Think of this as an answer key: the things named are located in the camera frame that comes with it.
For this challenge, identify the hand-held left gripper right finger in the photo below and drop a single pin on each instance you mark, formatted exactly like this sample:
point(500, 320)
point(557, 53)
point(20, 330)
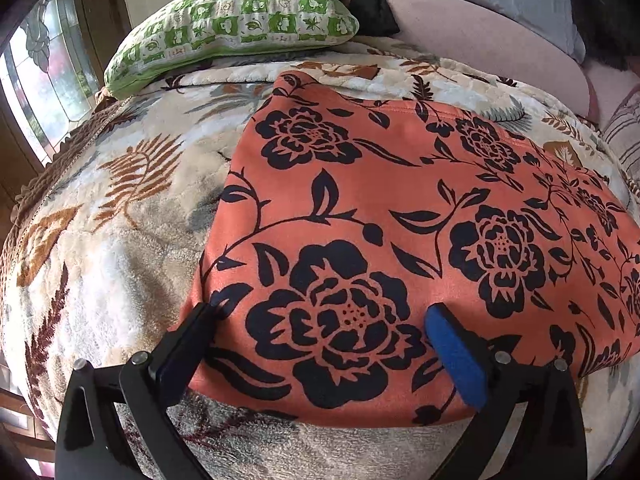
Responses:
point(457, 360)

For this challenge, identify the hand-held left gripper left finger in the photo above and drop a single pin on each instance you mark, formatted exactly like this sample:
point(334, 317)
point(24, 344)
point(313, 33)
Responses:
point(182, 355)

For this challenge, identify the orange floral dress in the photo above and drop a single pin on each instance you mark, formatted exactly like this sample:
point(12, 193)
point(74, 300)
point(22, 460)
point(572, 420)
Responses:
point(410, 240)

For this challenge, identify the leaf print blanket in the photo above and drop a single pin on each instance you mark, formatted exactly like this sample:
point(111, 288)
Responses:
point(115, 240)

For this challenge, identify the striped floral cushion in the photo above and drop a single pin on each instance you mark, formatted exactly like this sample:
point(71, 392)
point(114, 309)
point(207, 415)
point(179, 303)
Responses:
point(625, 130)

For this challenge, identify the pink pillow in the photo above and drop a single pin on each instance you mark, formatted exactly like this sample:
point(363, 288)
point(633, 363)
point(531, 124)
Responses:
point(475, 55)

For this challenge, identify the stained glass window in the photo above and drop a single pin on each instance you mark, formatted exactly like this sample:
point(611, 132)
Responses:
point(45, 80)

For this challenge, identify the green checked pillow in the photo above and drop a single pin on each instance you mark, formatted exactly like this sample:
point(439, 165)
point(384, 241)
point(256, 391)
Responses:
point(235, 25)

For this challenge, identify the wooden door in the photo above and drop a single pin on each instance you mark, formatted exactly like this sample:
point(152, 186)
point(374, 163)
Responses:
point(100, 15)

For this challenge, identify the dark furry cushion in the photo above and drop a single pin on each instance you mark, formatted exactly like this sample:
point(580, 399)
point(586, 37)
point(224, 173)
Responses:
point(607, 35)

